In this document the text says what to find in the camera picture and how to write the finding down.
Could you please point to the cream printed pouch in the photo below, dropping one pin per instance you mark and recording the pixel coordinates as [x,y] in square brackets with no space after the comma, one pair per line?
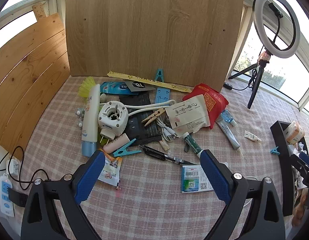
[188,116]

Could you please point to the small white bead toy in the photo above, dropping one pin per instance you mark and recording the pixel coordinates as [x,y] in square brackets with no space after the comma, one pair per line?
[79,113]

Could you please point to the yellow paper strip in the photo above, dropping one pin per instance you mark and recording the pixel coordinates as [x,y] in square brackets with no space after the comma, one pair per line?
[124,75]

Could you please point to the white sunscreen tube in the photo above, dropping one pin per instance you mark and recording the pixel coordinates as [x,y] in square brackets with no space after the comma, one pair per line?
[90,122]

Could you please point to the green and white tube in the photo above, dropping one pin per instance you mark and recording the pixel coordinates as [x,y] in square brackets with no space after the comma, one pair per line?
[190,143]

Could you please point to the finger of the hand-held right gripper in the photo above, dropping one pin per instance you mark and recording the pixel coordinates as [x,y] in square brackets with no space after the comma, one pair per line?
[307,159]

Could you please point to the black charger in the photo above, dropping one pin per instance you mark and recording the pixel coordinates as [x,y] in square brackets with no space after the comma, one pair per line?
[17,197]

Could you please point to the black phone holder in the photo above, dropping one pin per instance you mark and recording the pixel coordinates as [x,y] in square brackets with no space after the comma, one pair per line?
[275,10]

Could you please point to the red packet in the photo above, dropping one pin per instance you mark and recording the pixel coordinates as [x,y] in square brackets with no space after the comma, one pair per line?
[214,100]

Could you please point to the large wooden board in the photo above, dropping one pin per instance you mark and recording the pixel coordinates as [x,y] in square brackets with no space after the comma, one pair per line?
[149,30]

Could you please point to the pink cylinder roll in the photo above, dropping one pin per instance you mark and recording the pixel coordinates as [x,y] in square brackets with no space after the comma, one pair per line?
[115,143]

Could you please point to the black container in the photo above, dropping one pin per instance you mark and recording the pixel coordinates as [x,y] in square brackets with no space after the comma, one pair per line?
[284,160]

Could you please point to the blue plastic clothespin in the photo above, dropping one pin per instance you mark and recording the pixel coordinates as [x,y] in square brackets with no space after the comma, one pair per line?
[159,76]

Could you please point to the blue foil packet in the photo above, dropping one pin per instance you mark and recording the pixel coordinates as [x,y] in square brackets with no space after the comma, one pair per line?
[112,87]

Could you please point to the white barcode card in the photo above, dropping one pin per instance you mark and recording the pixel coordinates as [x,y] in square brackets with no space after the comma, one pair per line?
[194,180]

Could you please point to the small beige clip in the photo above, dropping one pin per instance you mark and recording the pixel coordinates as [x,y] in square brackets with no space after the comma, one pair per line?
[164,145]

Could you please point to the orange tissue packet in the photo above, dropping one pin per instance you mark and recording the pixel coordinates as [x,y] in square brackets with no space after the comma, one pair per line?
[294,131]

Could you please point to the black wet wipes pack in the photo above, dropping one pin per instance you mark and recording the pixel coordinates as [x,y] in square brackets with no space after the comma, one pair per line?
[142,130]

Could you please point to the teal plastic clothespin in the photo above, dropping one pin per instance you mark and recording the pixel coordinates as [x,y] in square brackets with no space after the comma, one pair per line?
[124,150]

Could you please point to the dark grey sachet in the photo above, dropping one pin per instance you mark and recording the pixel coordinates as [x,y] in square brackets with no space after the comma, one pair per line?
[139,85]

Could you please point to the white plug-in device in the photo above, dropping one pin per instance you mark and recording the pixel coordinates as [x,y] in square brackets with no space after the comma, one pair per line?
[112,116]

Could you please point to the white toothpaste tube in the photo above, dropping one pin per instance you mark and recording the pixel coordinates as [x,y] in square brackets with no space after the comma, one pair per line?
[229,135]

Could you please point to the pine plank panel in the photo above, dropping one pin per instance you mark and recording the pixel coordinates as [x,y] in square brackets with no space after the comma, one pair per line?
[27,80]

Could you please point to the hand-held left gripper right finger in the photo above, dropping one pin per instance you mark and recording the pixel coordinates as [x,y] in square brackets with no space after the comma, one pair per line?
[214,177]

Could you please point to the pink checked tablecloth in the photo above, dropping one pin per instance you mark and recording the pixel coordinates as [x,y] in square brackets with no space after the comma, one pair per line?
[149,205]

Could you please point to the chipboard piece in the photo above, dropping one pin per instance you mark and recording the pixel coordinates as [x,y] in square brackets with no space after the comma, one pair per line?
[40,10]

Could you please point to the black gel pen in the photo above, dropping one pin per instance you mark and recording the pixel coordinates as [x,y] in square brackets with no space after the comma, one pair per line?
[157,153]

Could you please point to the wooden clothespin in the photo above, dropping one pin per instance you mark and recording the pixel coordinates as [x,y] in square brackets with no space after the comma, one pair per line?
[152,117]

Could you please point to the small white tube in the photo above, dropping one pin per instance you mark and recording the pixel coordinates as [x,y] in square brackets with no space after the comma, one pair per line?
[251,136]

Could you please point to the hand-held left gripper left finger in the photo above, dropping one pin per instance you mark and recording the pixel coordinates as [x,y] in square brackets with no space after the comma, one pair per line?
[90,177]

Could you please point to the white snack sachet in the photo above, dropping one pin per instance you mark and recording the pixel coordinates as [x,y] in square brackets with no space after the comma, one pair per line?
[110,167]

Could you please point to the yellow shuttlecock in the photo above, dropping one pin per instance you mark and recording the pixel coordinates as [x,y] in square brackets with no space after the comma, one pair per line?
[87,86]

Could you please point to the white power strip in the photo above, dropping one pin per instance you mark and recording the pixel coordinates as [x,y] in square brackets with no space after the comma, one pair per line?
[5,197]

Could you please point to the small teal clip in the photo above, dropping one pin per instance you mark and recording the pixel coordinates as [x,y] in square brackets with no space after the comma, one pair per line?
[274,150]

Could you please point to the white power adapter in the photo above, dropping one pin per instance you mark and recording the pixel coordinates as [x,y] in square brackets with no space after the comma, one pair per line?
[13,167]

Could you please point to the small blue bottle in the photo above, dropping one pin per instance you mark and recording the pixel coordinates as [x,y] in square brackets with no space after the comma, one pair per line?
[227,117]

